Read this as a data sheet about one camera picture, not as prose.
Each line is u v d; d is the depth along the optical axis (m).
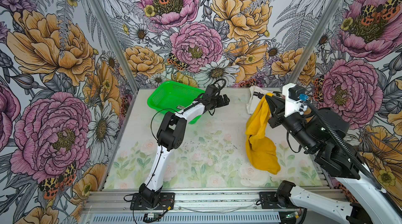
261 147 0.87
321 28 0.88
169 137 0.61
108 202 0.76
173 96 1.16
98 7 0.79
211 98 0.84
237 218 1.12
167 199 0.75
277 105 0.47
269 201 0.73
